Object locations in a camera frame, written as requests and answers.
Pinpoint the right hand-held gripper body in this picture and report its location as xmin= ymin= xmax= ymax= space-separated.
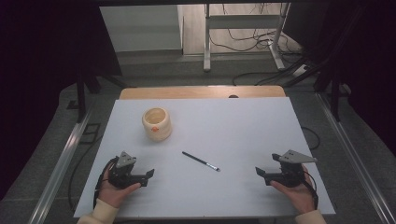
xmin=264 ymin=149 xmax=318 ymax=189

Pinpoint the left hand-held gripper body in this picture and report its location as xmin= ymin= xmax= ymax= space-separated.
xmin=106 ymin=150 xmax=149 ymax=190

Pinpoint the cream ribbed cup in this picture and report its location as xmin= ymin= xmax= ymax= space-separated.
xmin=141 ymin=106 xmax=173 ymax=143

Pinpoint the black pen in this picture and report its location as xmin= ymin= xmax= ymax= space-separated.
xmin=181 ymin=150 xmax=221 ymax=173

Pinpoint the person's left hand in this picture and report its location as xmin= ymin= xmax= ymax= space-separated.
xmin=97 ymin=167 xmax=142 ymax=209

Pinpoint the person's right hand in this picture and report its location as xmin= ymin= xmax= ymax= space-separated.
xmin=269 ymin=164 xmax=317 ymax=216

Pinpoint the white board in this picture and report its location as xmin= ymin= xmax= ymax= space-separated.
xmin=73 ymin=96 xmax=336 ymax=218

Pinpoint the black stand leg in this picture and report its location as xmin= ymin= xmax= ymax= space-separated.
xmin=312 ymin=71 xmax=353 ymax=123
xmin=65 ymin=73 xmax=104 ymax=124

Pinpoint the white power strip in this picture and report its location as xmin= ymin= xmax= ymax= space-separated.
xmin=291 ymin=63 xmax=310 ymax=78

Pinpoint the wooden table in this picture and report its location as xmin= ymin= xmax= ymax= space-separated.
xmin=119 ymin=85 xmax=287 ymax=101

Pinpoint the dark curtain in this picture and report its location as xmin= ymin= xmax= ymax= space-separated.
xmin=281 ymin=0 xmax=396 ymax=157
xmin=0 ymin=0 xmax=123 ymax=200

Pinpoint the grey cabinet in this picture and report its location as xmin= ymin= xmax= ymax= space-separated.
xmin=99 ymin=5 xmax=185 ymax=52

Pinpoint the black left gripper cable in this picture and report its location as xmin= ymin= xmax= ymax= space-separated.
xmin=92 ymin=156 xmax=120 ymax=210

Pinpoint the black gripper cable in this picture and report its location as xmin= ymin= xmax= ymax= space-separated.
xmin=301 ymin=170 xmax=319 ymax=211
xmin=92 ymin=156 xmax=120 ymax=210

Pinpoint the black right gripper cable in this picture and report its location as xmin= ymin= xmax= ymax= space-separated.
xmin=301 ymin=170 xmax=319 ymax=211

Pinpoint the thin black floor cable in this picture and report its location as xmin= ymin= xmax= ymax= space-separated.
xmin=67 ymin=135 xmax=104 ymax=214
xmin=300 ymin=125 xmax=321 ymax=151

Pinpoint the aluminium rail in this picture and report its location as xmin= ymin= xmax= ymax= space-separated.
xmin=27 ymin=108 xmax=94 ymax=224
xmin=315 ymin=92 xmax=396 ymax=224

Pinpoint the black floor cables tangle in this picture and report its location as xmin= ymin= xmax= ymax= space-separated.
xmin=207 ymin=3 xmax=312 ymax=87

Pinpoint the white metal desk frame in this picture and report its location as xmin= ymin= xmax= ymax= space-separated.
xmin=203 ymin=3 xmax=291 ymax=73

